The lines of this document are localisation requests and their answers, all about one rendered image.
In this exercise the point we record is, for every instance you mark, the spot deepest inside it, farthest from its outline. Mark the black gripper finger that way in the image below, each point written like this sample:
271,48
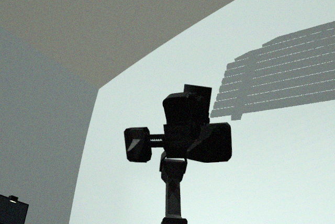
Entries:
137,148
207,148

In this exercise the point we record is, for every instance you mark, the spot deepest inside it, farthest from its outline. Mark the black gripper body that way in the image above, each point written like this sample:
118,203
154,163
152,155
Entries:
176,140

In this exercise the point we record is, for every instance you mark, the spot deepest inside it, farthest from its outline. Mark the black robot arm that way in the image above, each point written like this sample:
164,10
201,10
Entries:
190,107

